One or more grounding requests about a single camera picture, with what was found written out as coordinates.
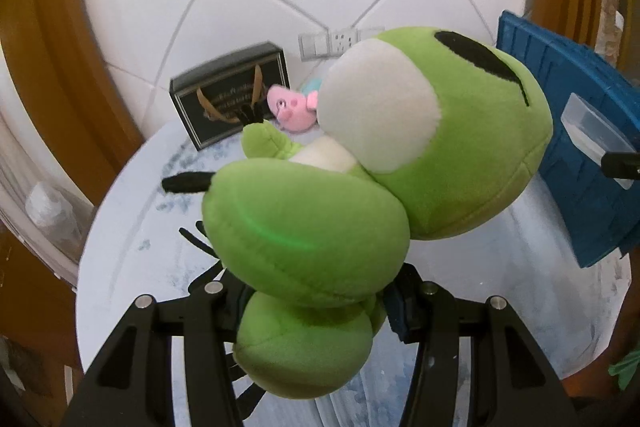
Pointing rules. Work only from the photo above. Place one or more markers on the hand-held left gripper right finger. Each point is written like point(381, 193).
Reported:
point(400, 312)

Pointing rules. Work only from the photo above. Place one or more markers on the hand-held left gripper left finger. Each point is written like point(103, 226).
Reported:
point(215, 332)

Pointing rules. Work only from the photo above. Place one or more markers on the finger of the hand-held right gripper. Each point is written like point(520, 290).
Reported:
point(622, 165)

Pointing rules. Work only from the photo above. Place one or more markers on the clear plastic box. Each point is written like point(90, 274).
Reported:
point(587, 129)

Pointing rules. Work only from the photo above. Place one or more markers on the blue plastic container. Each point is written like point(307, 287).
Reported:
point(565, 207)

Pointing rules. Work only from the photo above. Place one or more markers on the green frog plush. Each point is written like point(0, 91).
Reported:
point(310, 232)

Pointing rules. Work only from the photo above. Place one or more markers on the green plastic leaves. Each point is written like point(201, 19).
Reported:
point(626, 367)

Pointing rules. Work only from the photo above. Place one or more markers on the clear plastic bag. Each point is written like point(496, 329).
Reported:
point(50, 212)

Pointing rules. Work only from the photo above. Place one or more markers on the pink pig plush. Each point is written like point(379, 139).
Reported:
point(295, 114)

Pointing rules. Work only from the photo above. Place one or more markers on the black gift box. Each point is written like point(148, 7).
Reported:
point(220, 107)

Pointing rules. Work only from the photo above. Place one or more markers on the light blue plush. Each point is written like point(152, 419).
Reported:
point(314, 85)

